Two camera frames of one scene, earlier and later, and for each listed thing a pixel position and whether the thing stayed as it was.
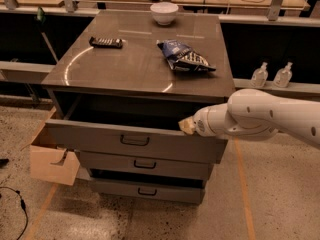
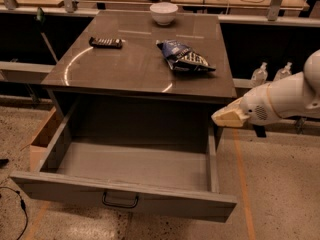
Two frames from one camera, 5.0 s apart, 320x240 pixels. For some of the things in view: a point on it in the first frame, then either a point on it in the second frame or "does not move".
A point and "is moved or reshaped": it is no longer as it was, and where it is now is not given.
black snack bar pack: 114,43 does not move
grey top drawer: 141,125 is moved or reshaped
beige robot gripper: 202,123 -> 256,106
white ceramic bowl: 164,12 does not move
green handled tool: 40,19 does not move
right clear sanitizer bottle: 283,76 does not move
